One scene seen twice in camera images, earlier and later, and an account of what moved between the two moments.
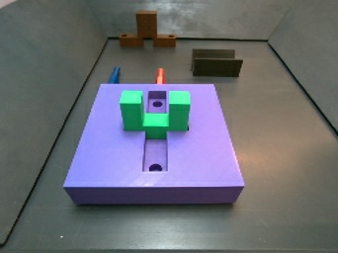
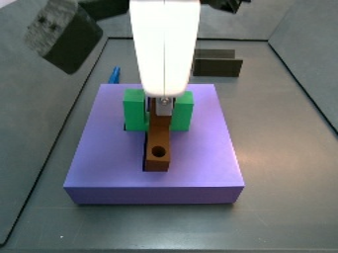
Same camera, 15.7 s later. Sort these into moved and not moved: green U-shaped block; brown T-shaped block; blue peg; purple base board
Moved: brown T-shaped block
Not moved: purple base board; blue peg; green U-shaped block
